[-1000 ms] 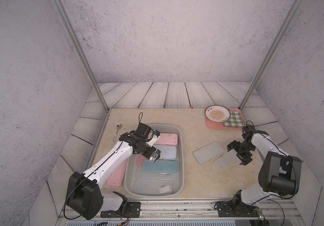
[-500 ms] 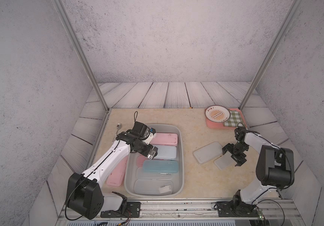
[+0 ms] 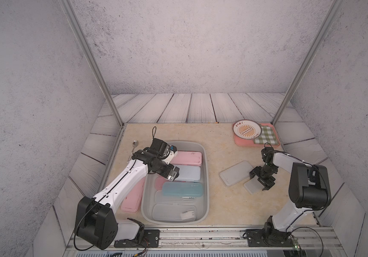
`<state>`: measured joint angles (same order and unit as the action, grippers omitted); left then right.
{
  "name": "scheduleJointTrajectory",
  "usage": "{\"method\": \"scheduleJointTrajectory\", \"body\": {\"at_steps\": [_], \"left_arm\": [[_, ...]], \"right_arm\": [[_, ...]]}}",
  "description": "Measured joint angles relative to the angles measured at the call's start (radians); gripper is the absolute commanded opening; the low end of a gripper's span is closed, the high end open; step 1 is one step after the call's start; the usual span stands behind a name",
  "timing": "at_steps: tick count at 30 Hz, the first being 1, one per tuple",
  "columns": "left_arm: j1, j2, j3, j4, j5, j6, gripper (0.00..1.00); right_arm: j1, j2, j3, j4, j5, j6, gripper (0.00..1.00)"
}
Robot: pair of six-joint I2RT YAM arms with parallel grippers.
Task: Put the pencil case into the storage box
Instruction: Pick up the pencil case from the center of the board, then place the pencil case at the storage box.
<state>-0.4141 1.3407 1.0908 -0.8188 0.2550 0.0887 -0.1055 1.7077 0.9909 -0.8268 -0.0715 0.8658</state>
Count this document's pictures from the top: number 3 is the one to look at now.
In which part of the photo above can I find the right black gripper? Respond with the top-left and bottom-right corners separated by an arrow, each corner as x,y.
249,165 -> 278,190

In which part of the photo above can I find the light blue pencil case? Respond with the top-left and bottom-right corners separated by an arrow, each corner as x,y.
175,165 -> 201,182

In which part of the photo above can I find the teal pencil case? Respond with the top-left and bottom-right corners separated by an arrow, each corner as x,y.
162,182 -> 204,198

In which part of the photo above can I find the pink pencil case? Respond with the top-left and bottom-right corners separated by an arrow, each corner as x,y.
155,177 -> 168,191
171,151 -> 203,167

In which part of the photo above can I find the clear translucent pencil case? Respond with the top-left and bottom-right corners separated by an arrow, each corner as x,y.
155,191 -> 196,205

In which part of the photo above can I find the grey plastic storage box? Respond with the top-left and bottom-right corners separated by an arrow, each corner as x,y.
141,141 -> 210,226

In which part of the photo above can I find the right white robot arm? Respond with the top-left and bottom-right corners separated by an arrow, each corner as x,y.
250,143 -> 332,244

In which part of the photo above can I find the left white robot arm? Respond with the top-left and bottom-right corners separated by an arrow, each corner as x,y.
74,138 -> 179,250

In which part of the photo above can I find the green checkered cloth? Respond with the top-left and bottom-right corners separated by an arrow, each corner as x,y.
253,125 -> 280,146

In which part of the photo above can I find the pink tray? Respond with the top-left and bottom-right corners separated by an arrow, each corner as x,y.
234,123 -> 280,147

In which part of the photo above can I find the round patterned plate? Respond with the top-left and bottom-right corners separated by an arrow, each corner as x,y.
233,120 -> 262,140

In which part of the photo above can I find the silver spoon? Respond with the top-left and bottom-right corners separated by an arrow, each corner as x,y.
128,140 -> 139,161

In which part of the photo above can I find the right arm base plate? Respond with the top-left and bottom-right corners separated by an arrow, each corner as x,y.
242,229 -> 295,247

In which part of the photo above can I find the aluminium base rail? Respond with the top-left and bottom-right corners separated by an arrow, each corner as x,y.
64,226 -> 348,257

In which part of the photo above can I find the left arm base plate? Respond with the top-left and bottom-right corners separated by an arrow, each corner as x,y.
114,229 -> 160,248

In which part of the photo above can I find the left aluminium frame post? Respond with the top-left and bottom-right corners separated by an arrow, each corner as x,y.
59,0 -> 124,127

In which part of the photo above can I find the aluminium frame post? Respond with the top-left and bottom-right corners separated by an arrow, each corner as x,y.
59,0 -> 124,127
271,0 -> 344,126

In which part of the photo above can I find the right aluminium frame post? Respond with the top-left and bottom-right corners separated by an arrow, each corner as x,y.
271,0 -> 344,126

